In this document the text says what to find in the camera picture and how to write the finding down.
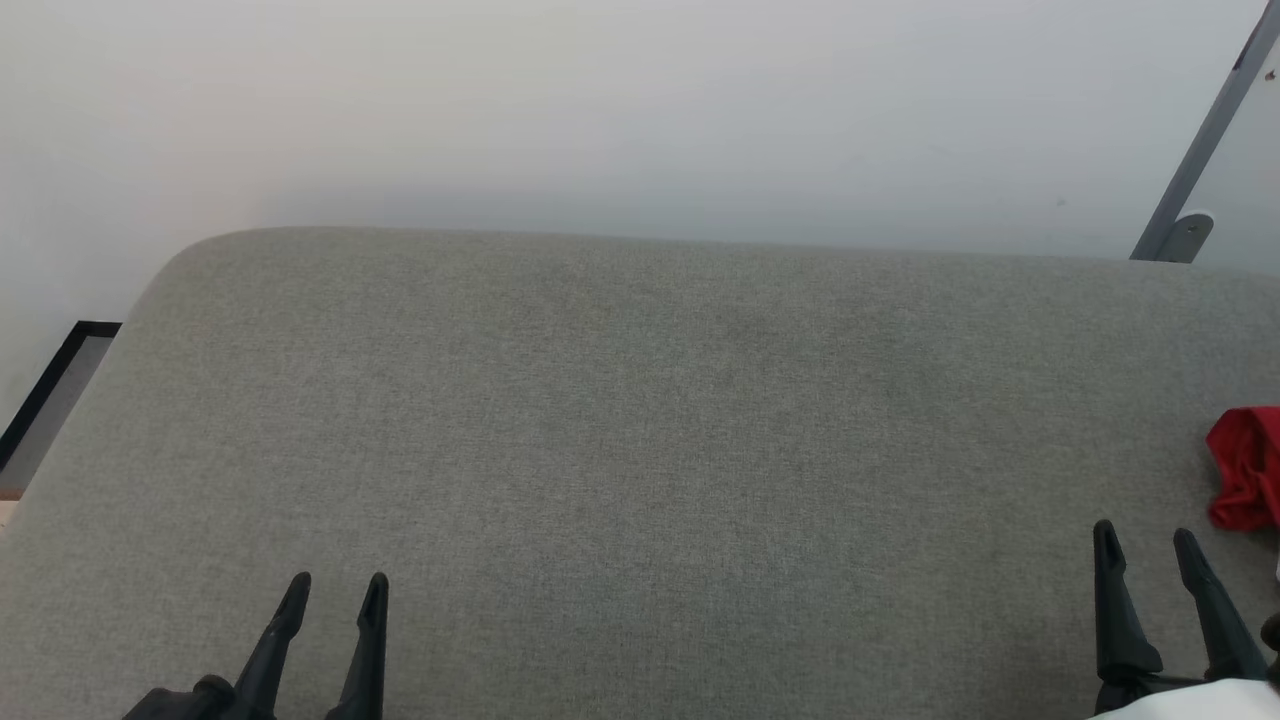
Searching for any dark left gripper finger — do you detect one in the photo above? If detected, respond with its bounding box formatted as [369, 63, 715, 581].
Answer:
[230, 572, 313, 720]
[325, 572, 391, 720]

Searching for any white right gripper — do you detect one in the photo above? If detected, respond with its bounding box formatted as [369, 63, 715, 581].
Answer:
[1090, 519, 1280, 720]

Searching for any red and white jersey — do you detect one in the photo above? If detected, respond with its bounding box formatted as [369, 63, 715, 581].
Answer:
[1205, 405, 1280, 533]

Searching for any black frame strip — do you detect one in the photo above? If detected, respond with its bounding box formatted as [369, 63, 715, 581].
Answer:
[0, 320, 123, 471]

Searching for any grey metal post bracket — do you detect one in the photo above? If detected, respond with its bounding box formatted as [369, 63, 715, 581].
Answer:
[1155, 212, 1215, 265]

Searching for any grey metal post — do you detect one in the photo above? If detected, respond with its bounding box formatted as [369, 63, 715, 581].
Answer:
[1130, 0, 1280, 263]

